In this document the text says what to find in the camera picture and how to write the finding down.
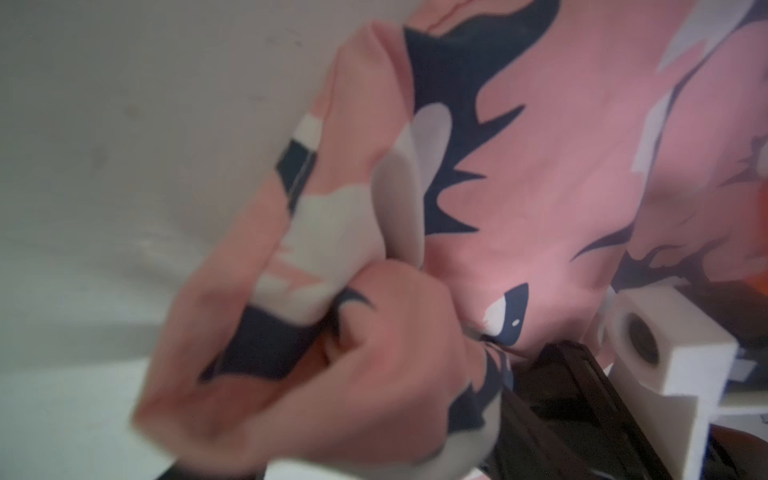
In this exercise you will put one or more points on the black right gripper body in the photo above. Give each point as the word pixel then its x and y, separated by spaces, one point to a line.
pixel 563 420

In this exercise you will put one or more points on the pink shark print shorts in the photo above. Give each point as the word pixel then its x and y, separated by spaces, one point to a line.
pixel 465 189

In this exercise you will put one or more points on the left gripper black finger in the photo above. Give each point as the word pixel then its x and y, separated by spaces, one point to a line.
pixel 189 470

